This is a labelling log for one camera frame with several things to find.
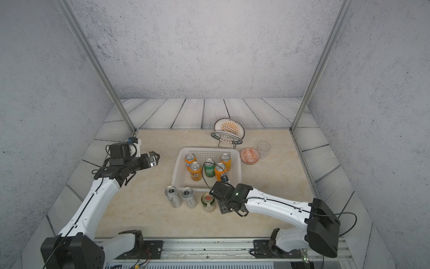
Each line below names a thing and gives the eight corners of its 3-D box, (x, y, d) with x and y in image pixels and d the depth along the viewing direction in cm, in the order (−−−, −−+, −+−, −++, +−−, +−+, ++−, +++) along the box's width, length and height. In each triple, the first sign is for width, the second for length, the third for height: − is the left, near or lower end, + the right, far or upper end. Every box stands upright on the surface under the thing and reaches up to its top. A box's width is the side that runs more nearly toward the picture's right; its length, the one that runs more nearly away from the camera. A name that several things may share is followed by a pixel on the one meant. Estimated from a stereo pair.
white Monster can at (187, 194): (186, 209, 86) (181, 198, 75) (187, 199, 89) (182, 187, 79) (196, 209, 86) (192, 198, 75) (197, 199, 89) (193, 187, 79)
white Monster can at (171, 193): (171, 209, 87) (163, 196, 76) (173, 198, 91) (166, 185, 80) (181, 209, 87) (175, 196, 76) (183, 198, 91) (177, 185, 80)
